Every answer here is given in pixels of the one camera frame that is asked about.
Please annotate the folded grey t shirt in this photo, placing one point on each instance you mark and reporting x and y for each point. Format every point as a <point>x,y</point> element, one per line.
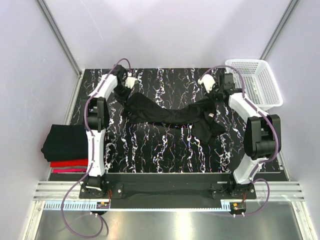
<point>77,167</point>

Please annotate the white plastic basket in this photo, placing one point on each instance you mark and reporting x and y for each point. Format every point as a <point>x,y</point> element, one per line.
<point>261,86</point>

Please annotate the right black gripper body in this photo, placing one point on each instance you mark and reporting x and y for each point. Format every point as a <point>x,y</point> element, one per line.
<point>214,95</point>

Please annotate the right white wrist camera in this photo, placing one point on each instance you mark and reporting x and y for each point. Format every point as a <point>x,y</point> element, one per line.
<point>208,82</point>

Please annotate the folded red t shirt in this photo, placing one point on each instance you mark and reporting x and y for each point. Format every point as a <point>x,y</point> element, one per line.
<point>69,163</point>

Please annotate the black marble pattern mat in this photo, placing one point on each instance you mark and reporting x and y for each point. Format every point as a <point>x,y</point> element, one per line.
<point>151,148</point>

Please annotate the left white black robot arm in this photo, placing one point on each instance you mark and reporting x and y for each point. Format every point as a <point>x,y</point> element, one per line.
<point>96,121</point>

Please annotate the aluminium front rail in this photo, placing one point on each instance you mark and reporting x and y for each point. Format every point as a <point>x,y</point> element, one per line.
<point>275,190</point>

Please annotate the white slotted cable duct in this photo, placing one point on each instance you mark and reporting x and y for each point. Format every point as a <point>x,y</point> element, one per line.
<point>102,206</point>

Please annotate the folded pink t shirt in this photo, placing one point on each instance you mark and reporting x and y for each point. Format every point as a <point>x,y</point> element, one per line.
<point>69,170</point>

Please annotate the black t shirt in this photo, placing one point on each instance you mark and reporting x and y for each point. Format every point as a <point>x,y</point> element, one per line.
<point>200,114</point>
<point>65,143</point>

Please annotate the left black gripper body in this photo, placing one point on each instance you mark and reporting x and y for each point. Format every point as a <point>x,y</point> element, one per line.
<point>121,93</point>

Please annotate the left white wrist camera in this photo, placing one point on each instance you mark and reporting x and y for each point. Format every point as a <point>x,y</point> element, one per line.
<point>130,81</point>

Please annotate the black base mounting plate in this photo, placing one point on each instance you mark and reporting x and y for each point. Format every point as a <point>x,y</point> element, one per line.
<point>168,177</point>

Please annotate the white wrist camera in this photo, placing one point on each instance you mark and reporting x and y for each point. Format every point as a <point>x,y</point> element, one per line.
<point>208,82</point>
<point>130,81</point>

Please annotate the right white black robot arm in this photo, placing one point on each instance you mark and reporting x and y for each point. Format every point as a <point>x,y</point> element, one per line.
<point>262,136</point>

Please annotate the folded black t shirt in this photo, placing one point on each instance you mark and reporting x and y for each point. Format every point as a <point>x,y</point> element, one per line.
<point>65,143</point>

